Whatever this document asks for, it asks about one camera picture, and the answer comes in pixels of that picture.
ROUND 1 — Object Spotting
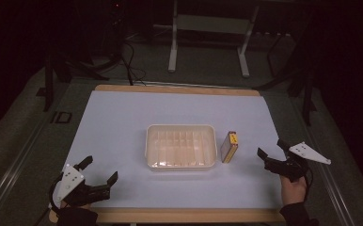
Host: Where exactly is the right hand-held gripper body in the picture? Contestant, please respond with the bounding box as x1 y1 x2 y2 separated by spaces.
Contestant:
263 141 332 183

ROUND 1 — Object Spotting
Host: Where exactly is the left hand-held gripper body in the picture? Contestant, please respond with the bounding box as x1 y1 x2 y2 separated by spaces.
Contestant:
51 163 111 208

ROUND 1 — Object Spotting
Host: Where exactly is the yellow clear small box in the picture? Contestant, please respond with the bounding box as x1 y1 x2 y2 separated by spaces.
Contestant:
219 130 239 165

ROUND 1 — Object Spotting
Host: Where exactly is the white plastic container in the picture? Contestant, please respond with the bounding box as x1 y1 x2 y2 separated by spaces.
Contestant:
144 123 218 172

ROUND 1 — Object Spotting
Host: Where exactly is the person's left hand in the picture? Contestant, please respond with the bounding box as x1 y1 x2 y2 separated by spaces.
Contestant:
59 202 92 211

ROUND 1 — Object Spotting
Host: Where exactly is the person's right hand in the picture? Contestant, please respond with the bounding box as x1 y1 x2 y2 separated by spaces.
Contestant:
279 174 308 207

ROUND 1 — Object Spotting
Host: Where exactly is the black floor socket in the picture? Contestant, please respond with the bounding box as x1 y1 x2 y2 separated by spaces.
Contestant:
50 110 73 124

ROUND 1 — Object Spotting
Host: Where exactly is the black metal stand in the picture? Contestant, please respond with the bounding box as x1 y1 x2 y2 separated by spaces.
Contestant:
253 31 319 127
35 46 110 113

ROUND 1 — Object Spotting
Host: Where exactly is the white table mat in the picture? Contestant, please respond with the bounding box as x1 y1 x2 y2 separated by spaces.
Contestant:
48 89 287 210

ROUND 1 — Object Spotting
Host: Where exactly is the white metal stand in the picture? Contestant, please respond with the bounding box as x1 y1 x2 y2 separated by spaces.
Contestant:
167 0 260 79

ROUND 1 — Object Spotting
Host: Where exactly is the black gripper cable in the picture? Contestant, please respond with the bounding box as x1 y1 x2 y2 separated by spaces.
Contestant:
303 168 314 202
47 173 65 212

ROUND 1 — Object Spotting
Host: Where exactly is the metal floor rail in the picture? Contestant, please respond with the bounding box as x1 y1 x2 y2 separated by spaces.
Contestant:
0 106 60 226
291 97 359 226

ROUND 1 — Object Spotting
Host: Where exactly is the black floor cable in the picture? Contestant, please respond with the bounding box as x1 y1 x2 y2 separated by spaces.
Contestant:
119 34 148 87

